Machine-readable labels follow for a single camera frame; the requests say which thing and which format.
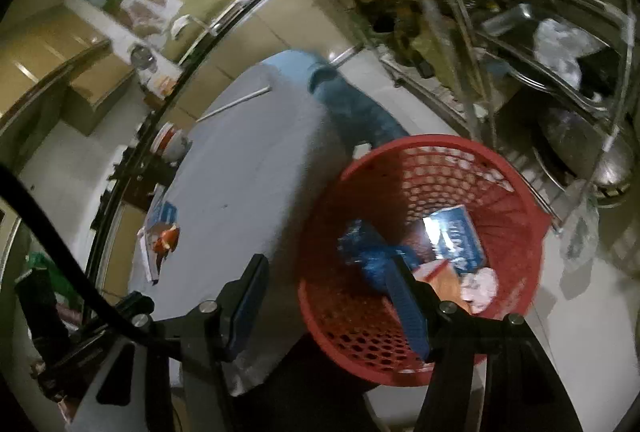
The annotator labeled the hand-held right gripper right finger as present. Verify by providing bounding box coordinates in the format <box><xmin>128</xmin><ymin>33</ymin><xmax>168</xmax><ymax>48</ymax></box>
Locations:
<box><xmin>385</xmin><ymin>257</ymin><xmax>583</xmax><ymax>432</ymax></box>

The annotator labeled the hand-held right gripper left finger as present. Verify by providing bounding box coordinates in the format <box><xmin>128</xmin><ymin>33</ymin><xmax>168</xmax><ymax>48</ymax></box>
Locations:
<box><xmin>65</xmin><ymin>254</ymin><xmax>270</xmax><ymax>432</ymax></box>

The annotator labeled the blue plastic wrapper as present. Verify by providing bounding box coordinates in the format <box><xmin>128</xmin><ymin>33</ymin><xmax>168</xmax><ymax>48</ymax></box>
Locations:
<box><xmin>337</xmin><ymin>220</ymin><xmax>423</xmax><ymax>293</ymax></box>

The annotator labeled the orange red small tool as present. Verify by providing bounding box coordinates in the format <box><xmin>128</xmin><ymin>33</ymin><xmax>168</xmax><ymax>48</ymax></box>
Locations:
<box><xmin>154</xmin><ymin>224</ymin><xmax>181</xmax><ymax>255</ymax></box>

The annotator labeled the red plastic mesh basket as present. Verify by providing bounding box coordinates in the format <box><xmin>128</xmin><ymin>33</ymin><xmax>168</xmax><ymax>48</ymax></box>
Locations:
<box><xmin>298</xmin><ymin>135</ymin><xmax>546</xmax><ymax>387</ymax></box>

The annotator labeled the orange white carton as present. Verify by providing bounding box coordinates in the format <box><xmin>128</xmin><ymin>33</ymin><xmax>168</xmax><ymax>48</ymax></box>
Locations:
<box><xmin>412</xmin><ymin>259</ymin><xmax>466</xmax><ymax>308</ymax></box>

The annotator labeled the white crumpled paper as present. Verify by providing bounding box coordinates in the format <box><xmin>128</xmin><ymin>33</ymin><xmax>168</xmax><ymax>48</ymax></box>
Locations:
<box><xmin>459</xmin><ymin>268</ymin><xmax>501</xmax><ymax>313</ymax></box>

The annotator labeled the small blue white box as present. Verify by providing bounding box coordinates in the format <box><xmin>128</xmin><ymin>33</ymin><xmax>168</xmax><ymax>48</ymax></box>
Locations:
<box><xmin>422</xmin><ymin>206</ymin><xmax>488</xmax><ymax>275</ymax></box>

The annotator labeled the grey tablecloth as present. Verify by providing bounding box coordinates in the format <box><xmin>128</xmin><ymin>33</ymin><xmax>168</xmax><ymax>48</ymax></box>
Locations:
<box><xmin>127</xmin><ymin>51</ymin><xmax>361</xmax><ymax>398</ymax></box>

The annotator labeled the red white cup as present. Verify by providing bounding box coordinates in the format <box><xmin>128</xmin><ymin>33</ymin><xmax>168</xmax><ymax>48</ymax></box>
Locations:
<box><xmin>152</xmin><ymin>122</ymin><xmax>193</xmax><ymax>161</ymax></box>

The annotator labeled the clear plastic bag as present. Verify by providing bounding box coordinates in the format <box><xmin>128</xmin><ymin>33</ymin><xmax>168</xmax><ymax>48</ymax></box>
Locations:
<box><xmin>560</xmin><ymin>179</ymin><xmax>601</xmax><ymax>273</ymax></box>

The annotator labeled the white stick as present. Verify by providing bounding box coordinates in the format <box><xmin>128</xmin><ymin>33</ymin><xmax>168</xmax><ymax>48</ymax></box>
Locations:
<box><xmin>196</xmin><ymin>84</ymin><xmax>271</xmax><ymax>122</ymax></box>

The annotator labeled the green bag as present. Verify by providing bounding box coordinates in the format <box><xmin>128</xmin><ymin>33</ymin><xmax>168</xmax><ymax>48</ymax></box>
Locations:
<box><xmin>20</xmin><ymin>252</ymin><xmax>66</xmax><ymax>308</ymax></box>

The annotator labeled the person's leg in jeans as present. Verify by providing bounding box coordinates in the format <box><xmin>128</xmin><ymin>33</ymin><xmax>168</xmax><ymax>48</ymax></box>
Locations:
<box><xmin>306</xmin><ymin>57</ymin><xmax>411</xmax><ymax>158</ymax></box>

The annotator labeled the metal pot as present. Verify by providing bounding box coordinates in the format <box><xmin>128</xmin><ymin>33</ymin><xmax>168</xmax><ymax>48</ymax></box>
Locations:
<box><xmin>537</xmin><ymin>107</ymin><xmax>636</xmax><ymax>208</ymax></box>

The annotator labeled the metal faucet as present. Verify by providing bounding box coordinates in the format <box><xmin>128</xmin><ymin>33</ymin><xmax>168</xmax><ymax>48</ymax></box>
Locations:
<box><xmin>172</xmin><ymin>14</ymin><xmax>221</xmax><ymax>38</ymax></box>

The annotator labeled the beige cabinet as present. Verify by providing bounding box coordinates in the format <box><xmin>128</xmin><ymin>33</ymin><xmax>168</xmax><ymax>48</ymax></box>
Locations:
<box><xmin>0</xmin><ymin>27</ymin><xmax>136</xmax><ymax>138</ymax></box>

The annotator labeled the white plastic bag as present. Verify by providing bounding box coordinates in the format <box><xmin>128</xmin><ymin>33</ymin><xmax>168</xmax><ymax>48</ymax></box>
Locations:
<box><xmin>532</xmin><ymin>19</ymin><xmax>608</xmax><ymax>88</ymax></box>

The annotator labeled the black cable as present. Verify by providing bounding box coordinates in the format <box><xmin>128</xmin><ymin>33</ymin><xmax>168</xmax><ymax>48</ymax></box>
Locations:
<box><xmin>0</xmin><ymin>164</ymin><xmax>151</xmax><ymax>343</ymax></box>

